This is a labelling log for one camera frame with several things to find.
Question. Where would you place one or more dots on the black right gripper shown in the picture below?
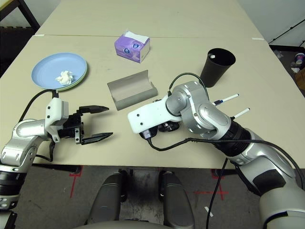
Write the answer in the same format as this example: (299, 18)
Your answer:
(169, 126)

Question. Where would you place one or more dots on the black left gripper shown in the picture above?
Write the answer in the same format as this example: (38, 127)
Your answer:
(70, 126)

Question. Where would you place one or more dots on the grey glasses case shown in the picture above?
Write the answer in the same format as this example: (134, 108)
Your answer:
(131, 90)

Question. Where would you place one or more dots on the white tissue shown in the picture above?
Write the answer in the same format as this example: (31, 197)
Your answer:
(64, 78)

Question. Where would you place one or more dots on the blue plate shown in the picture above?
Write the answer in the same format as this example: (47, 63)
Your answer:
(47, 69)

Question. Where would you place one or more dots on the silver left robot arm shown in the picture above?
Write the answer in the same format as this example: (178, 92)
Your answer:
(23, 136)

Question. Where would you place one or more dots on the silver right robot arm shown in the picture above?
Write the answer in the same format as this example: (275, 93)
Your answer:
(214, 119)

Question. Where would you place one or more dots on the green plate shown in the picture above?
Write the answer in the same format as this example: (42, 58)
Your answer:
(84, 76)

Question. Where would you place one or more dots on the black table foot bar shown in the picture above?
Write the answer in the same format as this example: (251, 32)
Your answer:
(218, 172)
(62, 168)

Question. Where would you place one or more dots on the white pen with blue band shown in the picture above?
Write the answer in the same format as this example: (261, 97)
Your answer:
(228, 98)

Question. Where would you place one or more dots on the black cup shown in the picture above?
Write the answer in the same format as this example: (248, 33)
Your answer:
(214, 71)

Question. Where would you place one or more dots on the white pen with black band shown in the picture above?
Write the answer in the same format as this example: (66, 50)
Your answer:
(241, 112)

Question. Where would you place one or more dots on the grey robot right leg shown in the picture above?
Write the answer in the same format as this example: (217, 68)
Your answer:
(176, 200)

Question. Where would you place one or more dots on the grey robot leg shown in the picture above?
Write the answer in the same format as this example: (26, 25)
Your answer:
(176, 200)
(107, 200)

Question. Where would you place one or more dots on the grey robot left leg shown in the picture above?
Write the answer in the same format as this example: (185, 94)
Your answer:
(107, 200)

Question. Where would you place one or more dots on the purple tissue pack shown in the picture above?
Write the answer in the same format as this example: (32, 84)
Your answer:
(128, 46)

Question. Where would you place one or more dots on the white tape strip on floor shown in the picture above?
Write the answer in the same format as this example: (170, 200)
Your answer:
(209, 211)

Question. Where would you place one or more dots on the grey robot torso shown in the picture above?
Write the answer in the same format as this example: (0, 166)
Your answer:
(133, 224)

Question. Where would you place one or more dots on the white tape strip on table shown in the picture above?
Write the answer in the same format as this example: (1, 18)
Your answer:
(38, 34)
(258, 38)

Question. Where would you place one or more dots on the black foam mats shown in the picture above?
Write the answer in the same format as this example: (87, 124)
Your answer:
(14, 45)

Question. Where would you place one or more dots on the brown cardboard box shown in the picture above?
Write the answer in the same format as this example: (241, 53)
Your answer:
(301, 78)

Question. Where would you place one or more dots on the purple and white paper cup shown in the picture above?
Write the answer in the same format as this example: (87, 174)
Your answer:
(300, 57)

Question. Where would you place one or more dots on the black tripod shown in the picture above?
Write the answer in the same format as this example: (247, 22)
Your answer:
(288, 29)

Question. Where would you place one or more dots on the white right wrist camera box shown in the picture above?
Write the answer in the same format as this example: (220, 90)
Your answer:
(150, 114)

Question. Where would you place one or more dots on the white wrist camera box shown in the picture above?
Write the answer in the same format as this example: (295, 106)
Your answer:
(150, 114)
(53, 109)

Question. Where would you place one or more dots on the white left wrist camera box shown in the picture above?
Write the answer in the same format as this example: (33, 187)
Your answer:
(53, 109)

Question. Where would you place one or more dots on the side table with black frame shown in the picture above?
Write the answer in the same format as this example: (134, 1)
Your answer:
(26, 12)

